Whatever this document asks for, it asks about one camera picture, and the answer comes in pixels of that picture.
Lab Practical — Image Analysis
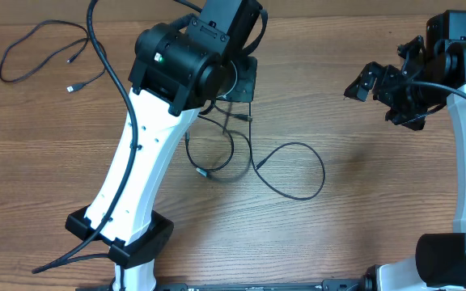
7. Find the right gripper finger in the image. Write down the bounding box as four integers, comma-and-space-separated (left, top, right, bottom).
372, 65, 399, 99
344, 62, 381, 101

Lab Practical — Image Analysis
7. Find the black USB-C cable long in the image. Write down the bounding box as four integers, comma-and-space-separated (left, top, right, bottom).
212, 100, 326, 201

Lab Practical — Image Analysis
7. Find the black USB-C cable short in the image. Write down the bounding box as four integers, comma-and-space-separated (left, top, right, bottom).
184, 100, 255, 179

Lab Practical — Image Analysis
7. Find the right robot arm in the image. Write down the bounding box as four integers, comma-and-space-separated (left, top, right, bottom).
345, 10, 466, 290

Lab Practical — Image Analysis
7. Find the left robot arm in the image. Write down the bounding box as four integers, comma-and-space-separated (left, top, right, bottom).
66, 1, 268, 290

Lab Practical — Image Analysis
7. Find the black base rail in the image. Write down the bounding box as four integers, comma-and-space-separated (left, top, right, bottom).
74, 278, 363, 291

